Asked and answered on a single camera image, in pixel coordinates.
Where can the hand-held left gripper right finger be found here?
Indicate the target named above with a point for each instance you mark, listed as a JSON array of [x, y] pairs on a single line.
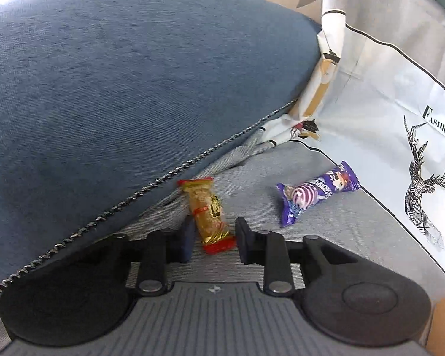
[[243, 241]]

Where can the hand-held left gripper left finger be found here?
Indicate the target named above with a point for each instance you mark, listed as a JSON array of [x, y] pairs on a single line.
[[187, 239]]

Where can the gold red-ended snack bar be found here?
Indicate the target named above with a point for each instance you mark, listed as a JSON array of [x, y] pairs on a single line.
[[207, 211]]

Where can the purple lollipop packet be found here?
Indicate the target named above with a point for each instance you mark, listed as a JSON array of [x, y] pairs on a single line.
[[311, 193]]

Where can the blue sofa cushion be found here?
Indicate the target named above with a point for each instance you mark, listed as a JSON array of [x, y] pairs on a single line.
[[115, 81]]

